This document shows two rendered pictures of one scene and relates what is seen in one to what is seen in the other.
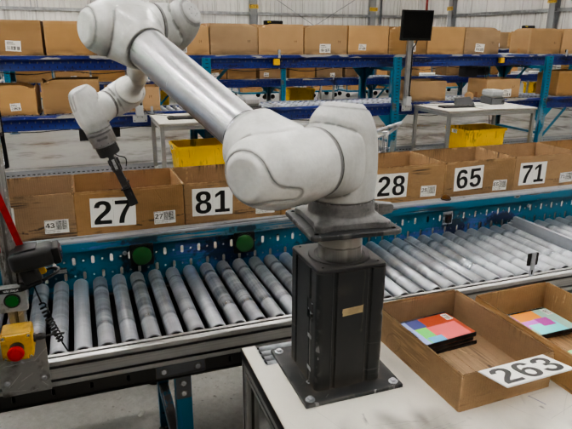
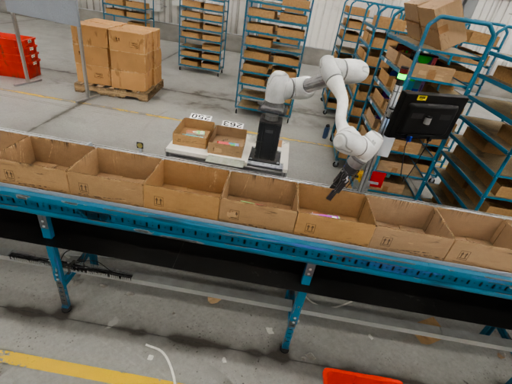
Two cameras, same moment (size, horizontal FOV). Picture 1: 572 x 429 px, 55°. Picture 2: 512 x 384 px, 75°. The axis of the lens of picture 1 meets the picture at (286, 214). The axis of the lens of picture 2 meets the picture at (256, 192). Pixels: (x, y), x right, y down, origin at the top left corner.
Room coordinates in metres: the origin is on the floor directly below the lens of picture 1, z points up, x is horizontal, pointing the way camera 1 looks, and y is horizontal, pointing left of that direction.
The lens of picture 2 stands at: (3.64, 0.78, 1.97)
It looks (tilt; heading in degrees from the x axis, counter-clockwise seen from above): 32 degrees down; 201
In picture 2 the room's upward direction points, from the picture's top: 9 degrees clockwise
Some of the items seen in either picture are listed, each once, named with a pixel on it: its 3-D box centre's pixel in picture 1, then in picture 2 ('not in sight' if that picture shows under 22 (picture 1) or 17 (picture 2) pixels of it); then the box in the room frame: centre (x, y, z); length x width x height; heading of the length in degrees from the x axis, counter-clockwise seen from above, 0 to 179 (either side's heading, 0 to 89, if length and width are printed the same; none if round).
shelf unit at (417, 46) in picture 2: not in sight; (395, 129); (0.31, 0.77, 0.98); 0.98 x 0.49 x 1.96; 20
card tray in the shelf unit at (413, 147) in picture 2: not in sight; (397, 137); (0.55, 0.81, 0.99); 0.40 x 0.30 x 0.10; 17
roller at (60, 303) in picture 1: (60, 317); not in sight; (1.57, 0.71, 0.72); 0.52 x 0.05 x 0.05; 20
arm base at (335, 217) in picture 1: (348, 207); (271, 104); (1.26, -0.15, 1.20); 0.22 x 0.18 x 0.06; 106
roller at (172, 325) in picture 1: (163, 302); not in sight; (1.69, 0.41, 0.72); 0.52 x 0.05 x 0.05; 20
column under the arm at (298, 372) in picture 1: (335, 312); (268, 138); (1.26, -0.13, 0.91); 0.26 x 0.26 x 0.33; 20
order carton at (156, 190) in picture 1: (128, 200); (330, 215); (2.09, 0.62, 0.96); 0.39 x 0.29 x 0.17; 110
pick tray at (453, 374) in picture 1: (456, 342); (228, 140); (1.32, -0.46, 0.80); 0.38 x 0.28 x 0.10; 22
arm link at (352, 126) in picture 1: (340, 150); (278, 86); (1.25, -0.12, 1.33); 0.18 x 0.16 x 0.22; 139
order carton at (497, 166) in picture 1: (460, 170); (49, 165); (2.64, -0.85, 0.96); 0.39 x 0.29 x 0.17; 110
